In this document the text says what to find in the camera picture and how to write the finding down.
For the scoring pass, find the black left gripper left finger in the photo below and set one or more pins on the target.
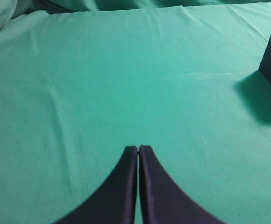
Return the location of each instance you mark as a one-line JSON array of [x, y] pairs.
[[114, 202]]

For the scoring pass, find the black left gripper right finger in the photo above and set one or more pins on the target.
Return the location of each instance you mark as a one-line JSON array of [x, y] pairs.
[[162, 201]]

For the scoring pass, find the green cloth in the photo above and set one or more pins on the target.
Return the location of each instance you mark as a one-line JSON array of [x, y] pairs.
[[76, 88]]

